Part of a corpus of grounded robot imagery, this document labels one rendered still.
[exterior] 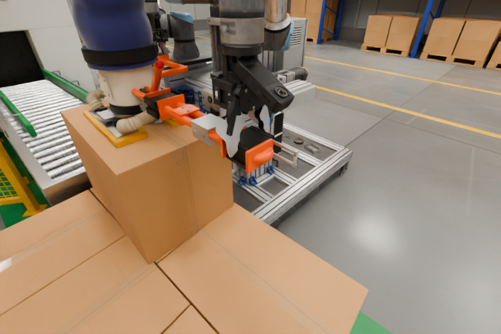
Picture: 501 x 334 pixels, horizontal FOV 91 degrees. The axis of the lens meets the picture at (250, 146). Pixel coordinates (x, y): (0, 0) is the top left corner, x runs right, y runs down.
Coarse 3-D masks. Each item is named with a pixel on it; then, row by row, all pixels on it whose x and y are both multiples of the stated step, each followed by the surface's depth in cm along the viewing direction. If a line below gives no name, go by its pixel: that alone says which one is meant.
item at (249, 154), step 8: (248, 128) 55; (240, 136) 52; (248, 136) 52; (256, 136) 52; (264, 136) 52; (224, 144) 52; (240, 144) 49; (248, 144) 49; (256, 144) 49; (264, 144) 49; (272, 144) 51; (224, 152) 53; (240, 152) 50; (248, 152) 47; (256, 152) 48; (232, 160) 52; (240, 160) 51; (248, 160) 47; (248, 168) 48
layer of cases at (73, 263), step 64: (0, 256) 89; (64, 256) 89; (128, 256) 89; (192, 256) 89; (256, 256) 89; (0, 320) 72; (64, 320) 72; (128, 320) 72; (192, 320) 72; (256, 320) 72; (320, 320) 72
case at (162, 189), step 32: (96, 128) 88; (160, 128) 88; (96, 160) 80; (128, 160) 71; (160, 160) 74; (192, 160) 83; (224, 160) 95; (128, 192) 70; (160, 192) 78; (192, 192) 89; (224, 192) 102; (128, 224) 83; (160, 224) 83; (192, 224) 95; (160, 256) 89
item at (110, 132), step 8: (88, 112) 95; (96, 112) 94; (96, 120) 89; (104, 128) 84; (112, 128) 83; (112, 136) 79; (120, 136) 78; (128, 136) 79; (136, 136) 80; (144, 136) 82; (120, 144) 77
